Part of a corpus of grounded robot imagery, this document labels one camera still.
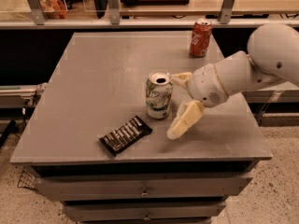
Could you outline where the grey drawer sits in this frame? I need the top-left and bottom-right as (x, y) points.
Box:
(34, 172), (252, 201)
(64, 202), (226, 221)

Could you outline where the white green 7up can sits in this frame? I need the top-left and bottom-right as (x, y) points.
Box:
(146, 70), (173, 119)

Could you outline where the black rxbar chocolate bar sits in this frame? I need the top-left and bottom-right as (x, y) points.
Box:
(99, 116), (152, 156)

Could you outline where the grey metal bracket left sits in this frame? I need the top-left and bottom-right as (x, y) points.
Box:
(27, 0), (47, 25)

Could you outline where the grey metal bracket right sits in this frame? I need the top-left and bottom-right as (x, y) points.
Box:
(218, 0), (235, 24)

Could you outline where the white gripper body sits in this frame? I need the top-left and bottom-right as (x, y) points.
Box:
(187, 63), (228, 107)

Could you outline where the grey metal bracket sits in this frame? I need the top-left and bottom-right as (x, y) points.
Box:
(107, 0), (121, 25)
(218, 0), (235, 24)
(27, 0), (47, 25)

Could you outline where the wire mesh basket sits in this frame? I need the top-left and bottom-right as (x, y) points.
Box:
(17, 168), (36, 190)

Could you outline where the orange soda can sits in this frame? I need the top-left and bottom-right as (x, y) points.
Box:
(190, 18), (212, 57)

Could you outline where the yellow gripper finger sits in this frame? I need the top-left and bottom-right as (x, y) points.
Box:
(166, 100), (205, 140)
(172, 72), (192, 90)

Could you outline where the grey metal bracket middle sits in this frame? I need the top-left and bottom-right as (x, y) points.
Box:
(107, 0), (121, 25)

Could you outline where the lower grey drawer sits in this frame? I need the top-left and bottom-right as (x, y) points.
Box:
(64, 202), (226, 221)

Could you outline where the orange chip bag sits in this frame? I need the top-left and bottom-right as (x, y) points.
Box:
(39, 0), (67, 19)

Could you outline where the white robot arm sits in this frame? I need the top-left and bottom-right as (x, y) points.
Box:
(167, 23), (299, 140)

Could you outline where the grey drawer cabinet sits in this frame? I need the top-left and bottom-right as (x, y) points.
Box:
(11, 31), (271, 224)

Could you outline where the upper grey drawer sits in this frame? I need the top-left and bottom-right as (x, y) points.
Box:
(34, 172), (252, 201)

